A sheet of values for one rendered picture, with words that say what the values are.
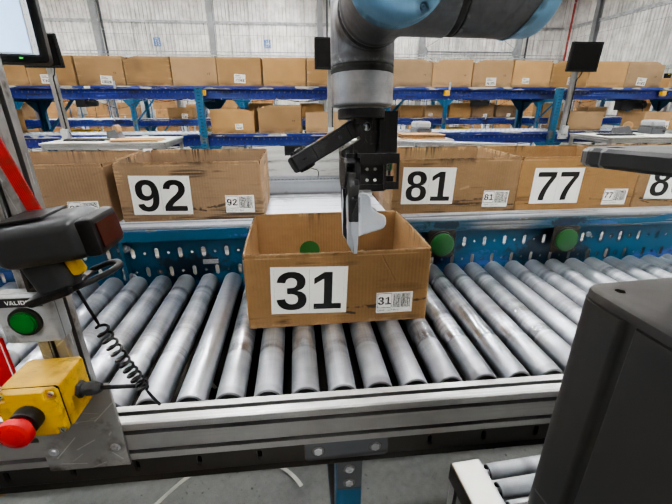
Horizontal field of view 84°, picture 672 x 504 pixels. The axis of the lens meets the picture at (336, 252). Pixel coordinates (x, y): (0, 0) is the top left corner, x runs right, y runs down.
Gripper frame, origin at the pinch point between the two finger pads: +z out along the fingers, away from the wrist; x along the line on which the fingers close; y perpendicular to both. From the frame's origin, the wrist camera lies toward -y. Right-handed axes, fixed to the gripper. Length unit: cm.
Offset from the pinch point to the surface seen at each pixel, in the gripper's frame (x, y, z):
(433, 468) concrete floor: 44, 36, 95
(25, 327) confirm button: -12.9, -41.7, 6.2
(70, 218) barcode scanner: -16.4, -31.9, -7.8
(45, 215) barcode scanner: -15.6, -34.9, -8.1
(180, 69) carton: 493, -154, -111
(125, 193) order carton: 50, -55, -3
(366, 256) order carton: 14.3, 5.7, 7.1
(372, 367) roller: 1.1, 4.7, 24.4
